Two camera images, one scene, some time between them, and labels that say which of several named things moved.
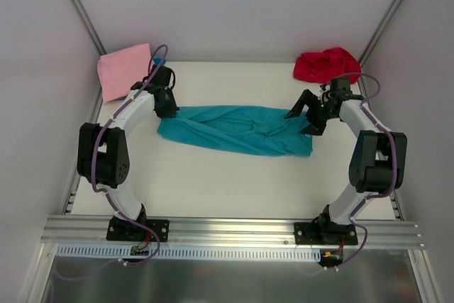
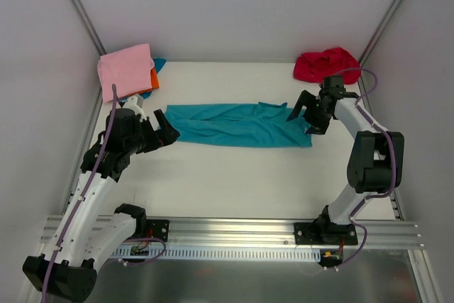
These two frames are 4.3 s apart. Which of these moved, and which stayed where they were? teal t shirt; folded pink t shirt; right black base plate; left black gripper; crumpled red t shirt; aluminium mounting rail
Moved: left black gripper; teal t shirt
Stayed: aluminium mounting rail; crumpled red t shirt; folded pink t shirt; right black base plate
